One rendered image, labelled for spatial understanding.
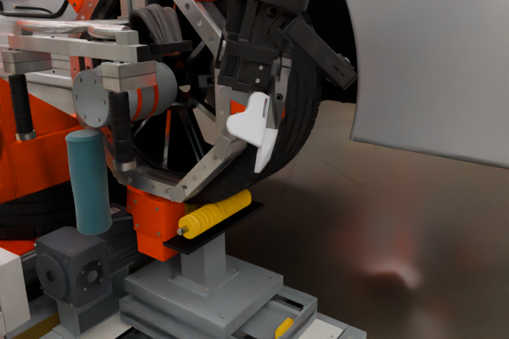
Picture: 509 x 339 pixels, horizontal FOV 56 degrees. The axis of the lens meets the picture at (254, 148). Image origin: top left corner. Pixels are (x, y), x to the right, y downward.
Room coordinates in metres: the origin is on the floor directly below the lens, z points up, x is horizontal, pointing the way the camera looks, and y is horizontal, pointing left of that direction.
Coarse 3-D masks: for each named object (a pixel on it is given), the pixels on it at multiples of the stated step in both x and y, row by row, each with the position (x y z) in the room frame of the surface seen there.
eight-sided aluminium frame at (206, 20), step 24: (96, 0) 1.21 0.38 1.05; (192, 0) 1.04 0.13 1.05; (192, 24) 1.04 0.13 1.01; (216, 24) 1.02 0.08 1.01; (216, 48) 1.00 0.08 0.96; (72, 72) 1.29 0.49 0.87; (216, 72) 1.00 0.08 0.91; (216, 96) 1.00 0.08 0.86; (216, 120) 1.00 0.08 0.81; (216, 144) 1.00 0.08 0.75; (240, 144) 1.01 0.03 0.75; (144, 168) 1.21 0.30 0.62; (192, 168) 1.05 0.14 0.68; (216, 168) 1.01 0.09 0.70; (168, 192) 1.09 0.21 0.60; (192, 192) 1.06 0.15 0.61
